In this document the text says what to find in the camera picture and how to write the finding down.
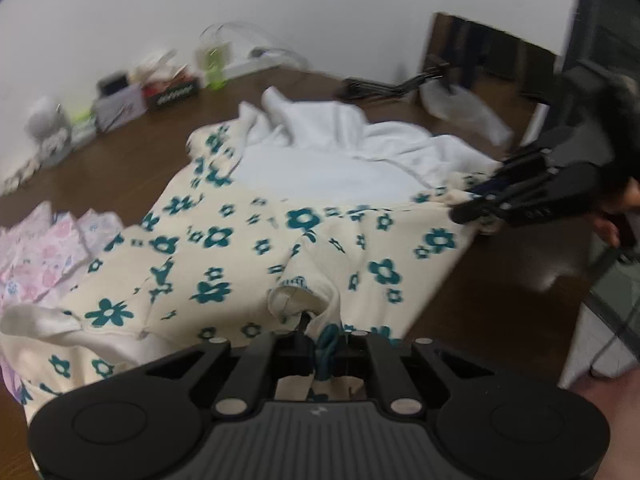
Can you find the cream green floral garment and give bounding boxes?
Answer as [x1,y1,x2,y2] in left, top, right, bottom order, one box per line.
[1,89,498,415]

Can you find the white folding stand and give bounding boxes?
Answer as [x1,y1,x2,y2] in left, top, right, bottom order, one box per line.
[0,157,41,196]

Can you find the person right hand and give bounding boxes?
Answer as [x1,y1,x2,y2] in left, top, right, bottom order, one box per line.
[586,179,640,248]

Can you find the pink floral garment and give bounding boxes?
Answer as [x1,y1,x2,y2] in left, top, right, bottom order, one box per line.
[1,202,122,309]

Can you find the white power strip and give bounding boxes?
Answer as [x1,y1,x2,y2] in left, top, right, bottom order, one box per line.
[224,53,300,81]

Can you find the red green tissue box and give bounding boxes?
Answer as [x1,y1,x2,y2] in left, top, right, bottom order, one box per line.
[130,49,201,110]

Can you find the white floral tin box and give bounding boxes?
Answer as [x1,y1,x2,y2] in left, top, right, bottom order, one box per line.
[91,84,146,133]

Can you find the green white tissue packs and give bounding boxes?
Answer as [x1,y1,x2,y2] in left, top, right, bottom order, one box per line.
[70,110,98,150]

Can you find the green spray bottle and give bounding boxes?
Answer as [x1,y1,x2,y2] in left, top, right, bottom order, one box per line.
[204,41,227,90]

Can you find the small black box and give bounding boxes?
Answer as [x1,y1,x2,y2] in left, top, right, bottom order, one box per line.
[96,70,129,98]

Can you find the white robot speaker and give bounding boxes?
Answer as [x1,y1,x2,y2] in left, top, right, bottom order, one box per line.
[25,96,73,168]

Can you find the white charging cable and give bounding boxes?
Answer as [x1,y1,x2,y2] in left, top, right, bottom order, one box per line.
[199,20,314,72]

